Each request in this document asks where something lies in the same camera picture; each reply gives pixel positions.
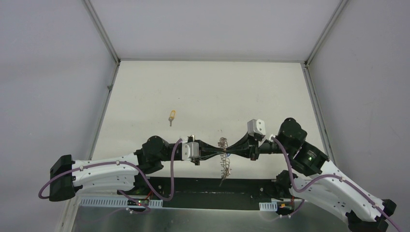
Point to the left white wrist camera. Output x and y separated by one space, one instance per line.
190 151

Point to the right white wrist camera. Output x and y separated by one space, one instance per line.
256 127

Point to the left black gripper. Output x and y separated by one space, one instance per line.
202 152

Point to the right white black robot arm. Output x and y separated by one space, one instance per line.
311 176

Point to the right white cable duct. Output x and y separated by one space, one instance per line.
268 206

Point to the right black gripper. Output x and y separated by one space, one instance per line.
252 152

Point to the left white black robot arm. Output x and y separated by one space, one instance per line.
124 173

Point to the yellow tag key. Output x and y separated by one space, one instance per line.
171 117

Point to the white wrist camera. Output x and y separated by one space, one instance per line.
256 127
190 151

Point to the metal disc with keyrings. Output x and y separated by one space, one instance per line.
224 160

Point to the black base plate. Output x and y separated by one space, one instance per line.
210 193

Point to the left white cable duct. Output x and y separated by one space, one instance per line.
119 202

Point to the white cable duct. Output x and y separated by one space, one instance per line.
119 202
268 206

